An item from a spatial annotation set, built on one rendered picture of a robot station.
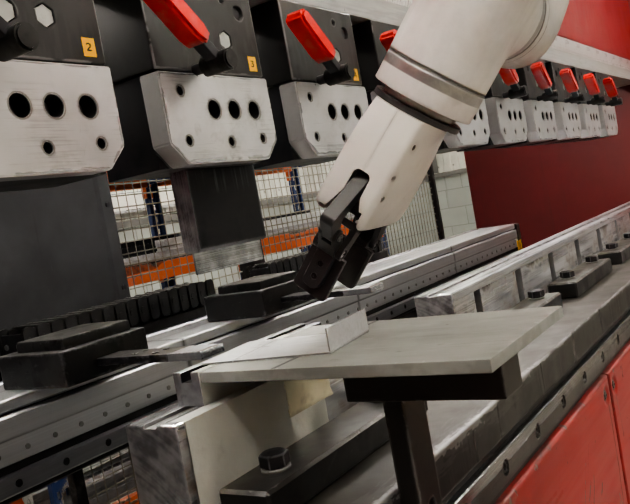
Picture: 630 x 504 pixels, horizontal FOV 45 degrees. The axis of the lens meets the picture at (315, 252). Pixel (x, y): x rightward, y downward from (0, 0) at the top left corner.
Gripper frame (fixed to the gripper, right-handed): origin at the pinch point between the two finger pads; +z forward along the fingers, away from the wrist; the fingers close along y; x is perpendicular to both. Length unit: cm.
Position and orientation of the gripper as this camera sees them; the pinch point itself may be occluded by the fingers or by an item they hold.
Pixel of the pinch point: (333, 269)
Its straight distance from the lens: 66.0
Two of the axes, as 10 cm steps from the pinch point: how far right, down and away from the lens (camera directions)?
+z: -4.3, 8.4, 3.2
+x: 8.0, 5.2, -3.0
